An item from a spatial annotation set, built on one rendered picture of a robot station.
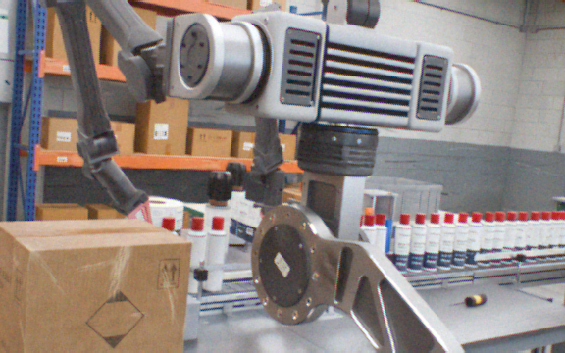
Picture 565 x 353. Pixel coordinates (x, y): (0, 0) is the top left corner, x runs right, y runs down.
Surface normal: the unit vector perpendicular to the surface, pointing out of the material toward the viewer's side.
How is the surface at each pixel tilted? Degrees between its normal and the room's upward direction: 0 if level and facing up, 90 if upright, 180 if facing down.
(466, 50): 90
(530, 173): 90
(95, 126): 106
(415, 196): 90
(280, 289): 90
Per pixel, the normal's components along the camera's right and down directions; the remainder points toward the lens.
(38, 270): 0.59, 0.15
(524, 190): -0.80, -0.01
